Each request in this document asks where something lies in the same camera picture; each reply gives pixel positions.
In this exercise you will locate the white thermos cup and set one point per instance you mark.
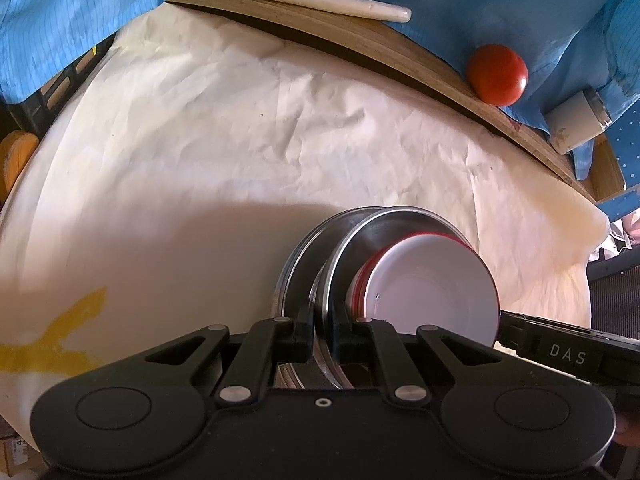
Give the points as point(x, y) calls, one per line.
point(577, 120)

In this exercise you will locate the black mesh chair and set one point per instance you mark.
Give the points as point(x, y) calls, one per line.
point(614, 294)

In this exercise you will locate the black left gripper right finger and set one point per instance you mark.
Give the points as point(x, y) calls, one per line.
point(409, 369)

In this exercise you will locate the cream paper table cover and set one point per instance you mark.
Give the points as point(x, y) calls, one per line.
point(172, 188)

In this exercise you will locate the red tomato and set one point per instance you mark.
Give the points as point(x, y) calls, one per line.
point(497, 75)

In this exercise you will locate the lower cardboard box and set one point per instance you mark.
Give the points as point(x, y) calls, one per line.
point(19, 460)

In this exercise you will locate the blue dotted curtain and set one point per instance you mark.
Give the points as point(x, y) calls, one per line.
point(624, 136)

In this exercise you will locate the shiny steel plate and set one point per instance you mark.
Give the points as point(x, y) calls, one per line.
point(294, 289)

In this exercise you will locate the black plastic crate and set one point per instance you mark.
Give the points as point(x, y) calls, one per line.
point(38, 112)

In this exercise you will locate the steel bowl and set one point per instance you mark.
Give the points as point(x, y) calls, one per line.
point(378, 229)

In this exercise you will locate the wooden board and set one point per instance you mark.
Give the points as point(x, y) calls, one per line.
point(382, 48)

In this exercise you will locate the blue fabric sheet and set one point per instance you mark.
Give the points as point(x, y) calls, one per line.
point(566, 44)

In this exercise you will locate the person's right hand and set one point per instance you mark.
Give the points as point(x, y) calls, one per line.
point(628, 429)

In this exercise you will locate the orange wooden chair post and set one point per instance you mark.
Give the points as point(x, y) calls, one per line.
point(15, 151)

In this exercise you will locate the white bowl red rim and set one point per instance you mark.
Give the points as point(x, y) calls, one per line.
point(427, 278)

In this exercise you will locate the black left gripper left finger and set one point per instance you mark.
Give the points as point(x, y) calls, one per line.
point(236, 369)

